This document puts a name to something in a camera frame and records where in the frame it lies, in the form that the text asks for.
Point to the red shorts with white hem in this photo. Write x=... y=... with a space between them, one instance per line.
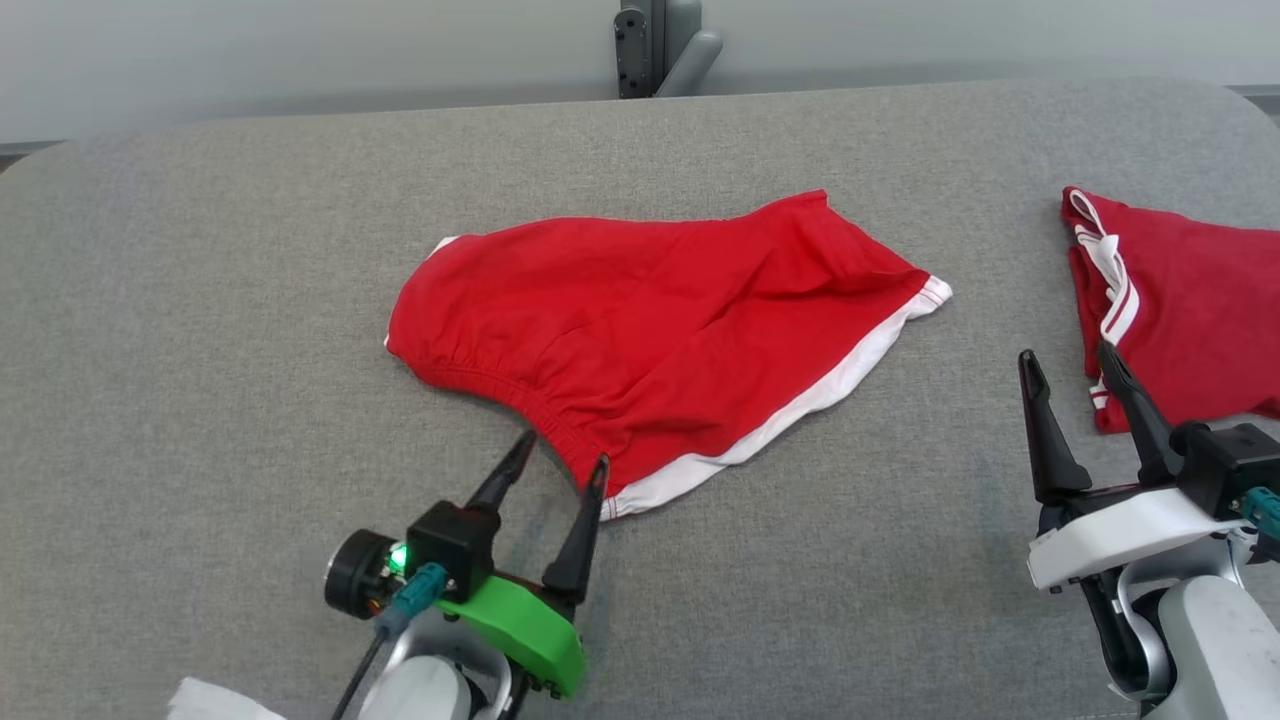
x=660 y=330

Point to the grey metal post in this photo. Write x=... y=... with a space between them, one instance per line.
x=638 y=45

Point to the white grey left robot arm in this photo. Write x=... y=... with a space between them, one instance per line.
x=430 y=690

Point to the white crumpled sheet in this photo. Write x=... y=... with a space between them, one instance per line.
x=220 y=702

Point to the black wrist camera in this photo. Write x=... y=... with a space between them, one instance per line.
x=455 y=545
x=1230 y=465

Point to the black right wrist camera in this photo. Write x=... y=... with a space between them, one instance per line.
x=1230 y=465

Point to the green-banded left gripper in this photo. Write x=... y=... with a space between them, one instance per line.
x=520 y=630

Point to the grey rounded lever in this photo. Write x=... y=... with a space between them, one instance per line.
x=692 y=65

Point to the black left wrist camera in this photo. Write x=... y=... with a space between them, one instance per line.
x=455 y=545

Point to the red Bulls basketball jersey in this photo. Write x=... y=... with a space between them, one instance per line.
x=1190 y=300

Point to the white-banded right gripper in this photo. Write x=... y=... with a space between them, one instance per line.
x=1120 y=530

